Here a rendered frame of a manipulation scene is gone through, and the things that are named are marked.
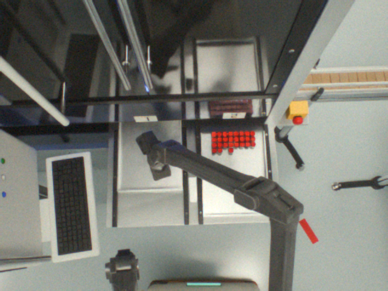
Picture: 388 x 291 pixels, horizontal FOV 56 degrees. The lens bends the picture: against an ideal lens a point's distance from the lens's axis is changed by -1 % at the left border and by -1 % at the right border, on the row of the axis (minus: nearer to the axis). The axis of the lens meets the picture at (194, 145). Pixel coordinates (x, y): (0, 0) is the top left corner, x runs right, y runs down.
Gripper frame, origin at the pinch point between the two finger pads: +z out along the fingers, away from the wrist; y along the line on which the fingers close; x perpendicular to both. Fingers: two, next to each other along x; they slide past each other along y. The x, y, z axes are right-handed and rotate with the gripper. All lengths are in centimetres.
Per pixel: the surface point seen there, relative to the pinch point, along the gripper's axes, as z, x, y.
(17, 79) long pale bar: -56, 25, 21
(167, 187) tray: 9.4, 0.0, -5.9
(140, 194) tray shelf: 9.6, 11.4, -5.6
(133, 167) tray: 9.6, 11.3, 6.1
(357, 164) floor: 97, -119, -16
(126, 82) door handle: -50, 0, 15
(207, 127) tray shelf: 10.1, -23.2, 13.3
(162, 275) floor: 97, 22, -44
